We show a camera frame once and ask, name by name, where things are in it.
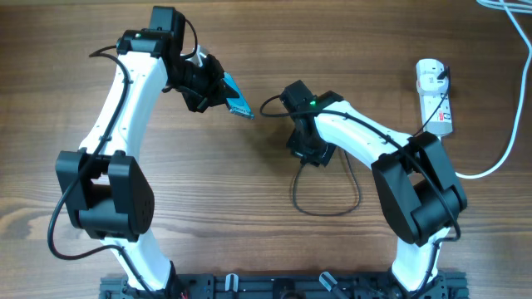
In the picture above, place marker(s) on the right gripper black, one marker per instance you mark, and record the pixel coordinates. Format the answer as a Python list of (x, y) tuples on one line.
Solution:
[(323, 158)]

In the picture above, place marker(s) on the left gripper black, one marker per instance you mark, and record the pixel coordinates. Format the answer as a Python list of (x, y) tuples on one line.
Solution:
[(216, 92)]

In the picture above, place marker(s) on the teal Galaxy smartphone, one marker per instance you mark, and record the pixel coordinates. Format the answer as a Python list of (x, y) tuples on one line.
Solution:
[(236, 103)]

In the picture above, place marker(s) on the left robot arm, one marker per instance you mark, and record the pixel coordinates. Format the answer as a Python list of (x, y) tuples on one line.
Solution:
[(104, 191)]

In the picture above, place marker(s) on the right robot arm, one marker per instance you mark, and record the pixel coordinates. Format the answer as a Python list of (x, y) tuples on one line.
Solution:
[(419, 191)]

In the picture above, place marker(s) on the white power strip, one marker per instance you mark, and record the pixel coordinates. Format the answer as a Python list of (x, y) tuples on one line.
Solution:
[(433, 82)]

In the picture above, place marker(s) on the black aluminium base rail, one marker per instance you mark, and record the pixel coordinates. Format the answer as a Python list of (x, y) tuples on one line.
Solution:
[(359, 285)]

